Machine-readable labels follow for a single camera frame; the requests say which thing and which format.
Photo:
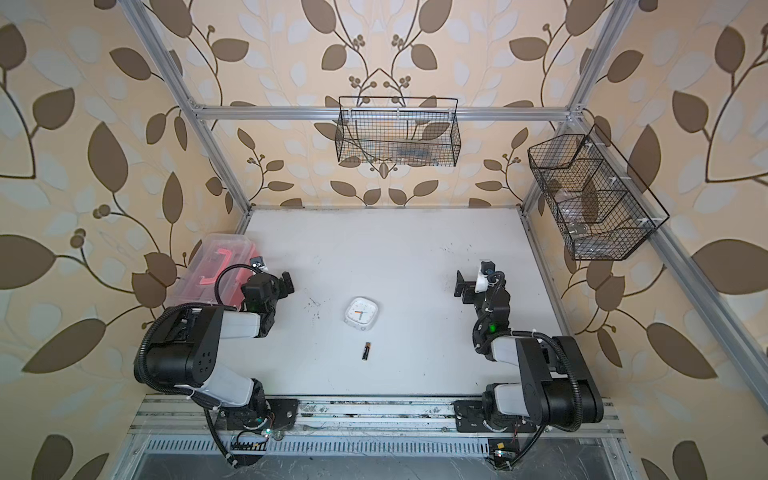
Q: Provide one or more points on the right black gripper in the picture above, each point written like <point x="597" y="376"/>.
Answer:
<point x="463" y="285"/>

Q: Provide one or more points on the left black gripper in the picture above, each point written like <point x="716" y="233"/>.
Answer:
<point x="277" y="287"/>

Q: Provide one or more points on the black gold AA battery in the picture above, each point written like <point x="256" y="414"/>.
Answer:
<point x="365" y="351"/>

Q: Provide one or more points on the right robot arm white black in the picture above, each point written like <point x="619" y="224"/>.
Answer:
<point x="555" y="387"/>

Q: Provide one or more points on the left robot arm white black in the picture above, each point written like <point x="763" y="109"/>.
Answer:
<point x="178" y="354"/>

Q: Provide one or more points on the pink clear plastic box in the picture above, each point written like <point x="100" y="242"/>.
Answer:
<point x="215" y="253"/>

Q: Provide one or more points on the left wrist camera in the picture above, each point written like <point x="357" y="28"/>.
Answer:
<point x="258" y="263"/>

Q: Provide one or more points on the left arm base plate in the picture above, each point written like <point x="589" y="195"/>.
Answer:
<point x="278" y="413"/>

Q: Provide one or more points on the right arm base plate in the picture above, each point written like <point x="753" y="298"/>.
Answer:
<point x="470" y="417"/>

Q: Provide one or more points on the black wire basket right wall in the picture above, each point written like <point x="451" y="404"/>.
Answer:
<point x="602" y="207"/>

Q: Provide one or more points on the black wire basket wall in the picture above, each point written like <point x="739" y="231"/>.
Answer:
<point x="602" y="207"/>
<point x="418" y="131"/>

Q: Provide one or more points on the black wire basket back wall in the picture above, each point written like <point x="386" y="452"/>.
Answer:
<point x="418" y="131"/>

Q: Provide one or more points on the aluminium mounting rail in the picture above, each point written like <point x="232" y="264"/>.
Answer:
<point x="373" y="416"/>

